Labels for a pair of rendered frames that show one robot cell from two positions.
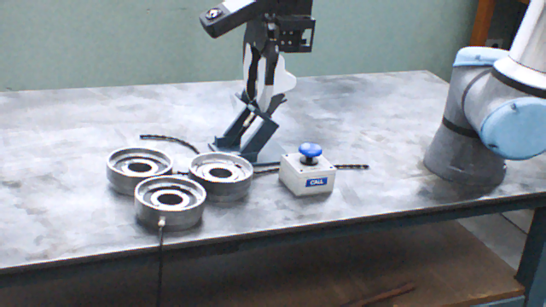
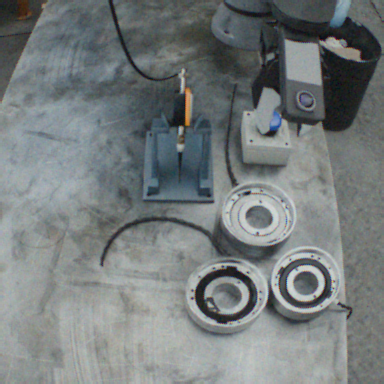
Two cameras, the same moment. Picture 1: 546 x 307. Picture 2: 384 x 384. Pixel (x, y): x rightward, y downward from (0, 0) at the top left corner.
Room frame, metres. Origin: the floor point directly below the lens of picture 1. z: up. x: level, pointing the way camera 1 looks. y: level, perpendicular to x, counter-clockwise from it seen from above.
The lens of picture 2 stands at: (1.07, 0.52, 1.47)
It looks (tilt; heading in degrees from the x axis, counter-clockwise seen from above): 54 degrees down; 294
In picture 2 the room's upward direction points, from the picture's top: 6 degrees clockwise
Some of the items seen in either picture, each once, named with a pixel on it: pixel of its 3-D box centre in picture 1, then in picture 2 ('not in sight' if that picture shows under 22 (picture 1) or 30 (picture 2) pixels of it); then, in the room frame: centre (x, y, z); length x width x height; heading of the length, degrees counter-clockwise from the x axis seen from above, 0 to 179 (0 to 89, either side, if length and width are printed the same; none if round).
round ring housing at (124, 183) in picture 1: (139, 171); (226, 298); (1.14, 0.22, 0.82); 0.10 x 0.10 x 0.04
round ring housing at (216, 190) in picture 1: (220, 177); (258, 220); (1.16, 0.09, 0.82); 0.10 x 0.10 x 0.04
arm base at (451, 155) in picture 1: (469, 142); (248, 15); (1.37, -0.35, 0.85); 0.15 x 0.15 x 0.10
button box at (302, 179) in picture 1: (310, 172); (265, 134); (1.21, -0.06, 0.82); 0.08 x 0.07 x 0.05; 118
